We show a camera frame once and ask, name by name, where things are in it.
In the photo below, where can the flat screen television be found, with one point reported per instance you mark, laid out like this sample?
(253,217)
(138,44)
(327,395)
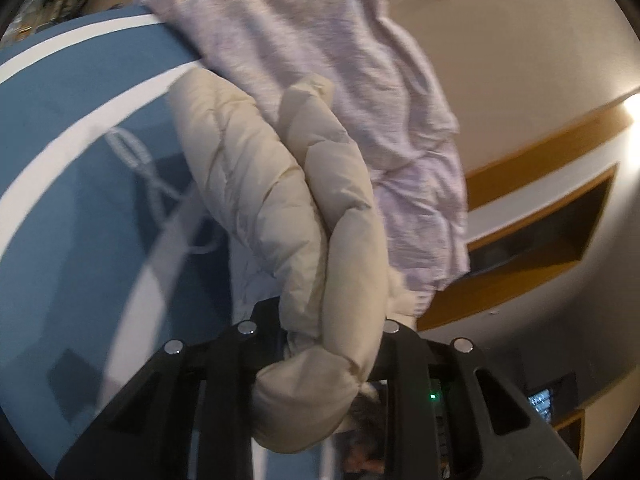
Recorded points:
(542,404)

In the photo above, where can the lilac floral duvet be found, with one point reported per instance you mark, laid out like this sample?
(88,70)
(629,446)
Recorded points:
(350,85)

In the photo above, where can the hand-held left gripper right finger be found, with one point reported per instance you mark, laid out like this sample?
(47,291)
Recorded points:
(400,355)

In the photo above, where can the beige puffer jacket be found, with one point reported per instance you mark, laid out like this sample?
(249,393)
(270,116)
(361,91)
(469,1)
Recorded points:
(260,210)

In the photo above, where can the blue bed cover white stripes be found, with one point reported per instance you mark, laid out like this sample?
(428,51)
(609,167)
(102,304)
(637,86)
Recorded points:
(65,110)

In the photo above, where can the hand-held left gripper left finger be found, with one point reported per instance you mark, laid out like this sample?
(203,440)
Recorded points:
(267,330)

